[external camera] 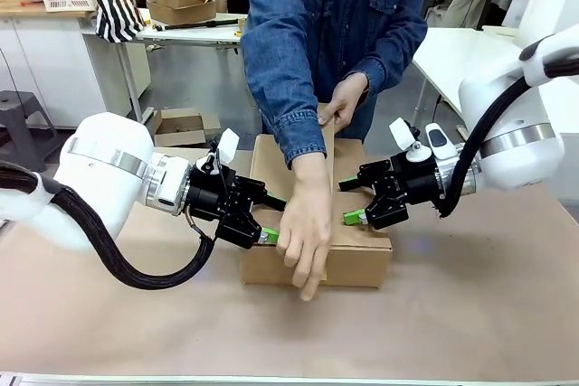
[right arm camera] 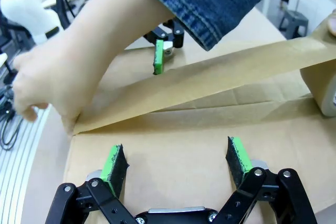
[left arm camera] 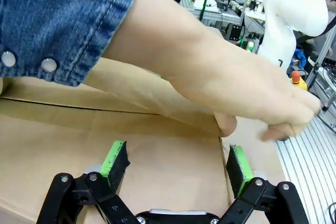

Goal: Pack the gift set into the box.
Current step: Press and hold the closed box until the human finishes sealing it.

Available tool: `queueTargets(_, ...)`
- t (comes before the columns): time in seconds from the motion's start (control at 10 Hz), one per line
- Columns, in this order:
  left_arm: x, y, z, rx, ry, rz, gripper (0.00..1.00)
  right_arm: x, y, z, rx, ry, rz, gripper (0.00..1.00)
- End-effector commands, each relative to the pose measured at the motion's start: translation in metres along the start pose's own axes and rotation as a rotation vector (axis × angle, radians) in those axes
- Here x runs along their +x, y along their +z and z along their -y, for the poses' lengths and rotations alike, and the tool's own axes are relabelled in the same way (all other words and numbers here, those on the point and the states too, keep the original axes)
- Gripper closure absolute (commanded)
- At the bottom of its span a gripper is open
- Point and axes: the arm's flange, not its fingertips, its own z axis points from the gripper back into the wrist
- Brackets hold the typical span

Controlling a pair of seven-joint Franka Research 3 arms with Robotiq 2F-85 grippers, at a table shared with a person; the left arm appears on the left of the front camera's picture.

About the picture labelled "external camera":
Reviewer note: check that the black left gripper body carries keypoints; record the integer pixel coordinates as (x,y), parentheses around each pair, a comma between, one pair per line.
(226,196)

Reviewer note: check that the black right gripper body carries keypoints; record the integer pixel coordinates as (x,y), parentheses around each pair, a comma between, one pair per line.
(407,182)

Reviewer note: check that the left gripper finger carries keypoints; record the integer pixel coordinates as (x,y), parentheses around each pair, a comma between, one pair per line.
(270,237)
(276,203)

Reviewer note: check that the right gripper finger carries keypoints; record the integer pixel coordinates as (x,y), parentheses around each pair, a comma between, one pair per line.
(350,183)
(353,218)

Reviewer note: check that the large brown cardboard box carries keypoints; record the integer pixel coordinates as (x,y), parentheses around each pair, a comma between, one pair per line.
(362,259)

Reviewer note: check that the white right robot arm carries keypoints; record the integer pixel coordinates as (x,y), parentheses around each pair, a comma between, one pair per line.
(511,110)

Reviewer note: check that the person's right forearm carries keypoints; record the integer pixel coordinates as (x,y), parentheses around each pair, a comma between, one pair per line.
(294,142)

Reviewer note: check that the person's left forearm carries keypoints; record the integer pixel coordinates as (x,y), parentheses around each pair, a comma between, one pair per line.
(393,60)

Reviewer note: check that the small open cardboard box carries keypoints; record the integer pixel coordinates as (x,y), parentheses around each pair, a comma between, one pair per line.
(181,126)

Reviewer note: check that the person's right hand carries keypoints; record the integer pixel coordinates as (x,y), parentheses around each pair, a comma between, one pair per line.
(307,232)

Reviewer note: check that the person's left hand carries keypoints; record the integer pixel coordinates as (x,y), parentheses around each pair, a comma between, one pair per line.
(348,101)

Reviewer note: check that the white table with metal legs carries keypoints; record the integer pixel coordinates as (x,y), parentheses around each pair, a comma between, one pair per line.
(194,35)

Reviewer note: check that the person in denim shirt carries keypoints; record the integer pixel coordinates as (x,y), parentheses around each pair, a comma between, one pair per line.
(316,20)

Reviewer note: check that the long black pole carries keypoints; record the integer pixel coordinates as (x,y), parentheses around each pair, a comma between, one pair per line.
(194,24)

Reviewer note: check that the black white striped bag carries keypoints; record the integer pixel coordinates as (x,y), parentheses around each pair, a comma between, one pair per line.
(117,11)

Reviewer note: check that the white cabinet with wooden top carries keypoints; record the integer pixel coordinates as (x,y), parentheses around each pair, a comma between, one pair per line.
(45,65)

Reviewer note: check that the grey step stool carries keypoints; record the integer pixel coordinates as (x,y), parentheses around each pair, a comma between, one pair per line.
(22,101)

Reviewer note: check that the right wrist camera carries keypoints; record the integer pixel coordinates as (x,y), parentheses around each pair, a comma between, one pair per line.
(402,133)

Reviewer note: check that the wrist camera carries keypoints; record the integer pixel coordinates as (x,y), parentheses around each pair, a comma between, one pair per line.
(402,133)
(229,144)

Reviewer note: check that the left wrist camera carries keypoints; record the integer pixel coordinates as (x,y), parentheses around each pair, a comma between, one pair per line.
(229,144)

